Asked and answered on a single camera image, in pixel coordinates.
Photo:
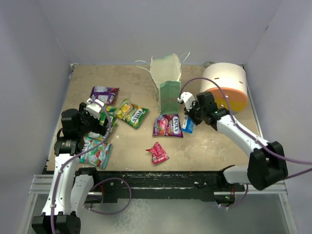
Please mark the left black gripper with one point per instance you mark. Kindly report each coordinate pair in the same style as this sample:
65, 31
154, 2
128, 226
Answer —
98, 127

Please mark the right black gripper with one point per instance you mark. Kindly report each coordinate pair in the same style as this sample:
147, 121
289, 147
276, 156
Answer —
189, 113

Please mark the green snack packet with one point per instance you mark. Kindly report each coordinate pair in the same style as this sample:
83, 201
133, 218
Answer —
98, 136
110, 110

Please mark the blue snack packet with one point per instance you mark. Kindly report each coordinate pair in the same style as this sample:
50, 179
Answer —
187, 125

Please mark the purple Fox's candy bag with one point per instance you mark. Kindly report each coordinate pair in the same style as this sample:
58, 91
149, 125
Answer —
167, 126

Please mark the white round drawer box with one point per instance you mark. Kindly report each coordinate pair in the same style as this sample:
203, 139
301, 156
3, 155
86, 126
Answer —
232, 80

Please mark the green paper bag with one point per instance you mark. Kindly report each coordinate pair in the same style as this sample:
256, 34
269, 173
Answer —
166, 77

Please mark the red snack packet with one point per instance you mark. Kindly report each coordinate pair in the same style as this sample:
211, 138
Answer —
158, 154

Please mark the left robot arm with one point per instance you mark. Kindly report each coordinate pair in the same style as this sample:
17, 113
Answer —
62, 218

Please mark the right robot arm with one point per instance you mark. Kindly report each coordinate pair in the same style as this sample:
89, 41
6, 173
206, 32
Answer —
266, 165

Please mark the teal Fox's candy bag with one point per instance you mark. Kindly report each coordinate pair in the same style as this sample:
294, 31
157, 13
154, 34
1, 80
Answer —
97, 157

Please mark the yellow green Fox's candy bag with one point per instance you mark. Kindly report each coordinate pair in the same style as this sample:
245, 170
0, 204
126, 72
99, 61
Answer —
130, 113

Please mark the purple snack packet back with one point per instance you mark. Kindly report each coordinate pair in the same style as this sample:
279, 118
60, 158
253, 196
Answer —
104, 94

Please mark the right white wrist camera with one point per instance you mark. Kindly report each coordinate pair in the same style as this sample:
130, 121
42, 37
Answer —
187, 99

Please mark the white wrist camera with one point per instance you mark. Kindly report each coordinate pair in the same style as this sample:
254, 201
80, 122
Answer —
187, 99
94, 107

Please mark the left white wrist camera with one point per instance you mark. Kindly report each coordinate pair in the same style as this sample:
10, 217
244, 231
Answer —
94, 107

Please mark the black base frame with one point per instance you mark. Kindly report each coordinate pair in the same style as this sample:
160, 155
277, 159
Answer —
114, 185

